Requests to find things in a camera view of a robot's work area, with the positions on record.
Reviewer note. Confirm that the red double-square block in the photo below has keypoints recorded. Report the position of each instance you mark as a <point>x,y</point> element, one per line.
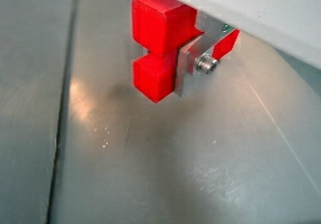
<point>162,28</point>

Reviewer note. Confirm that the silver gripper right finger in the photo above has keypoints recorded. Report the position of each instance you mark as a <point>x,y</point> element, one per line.
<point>200,55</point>

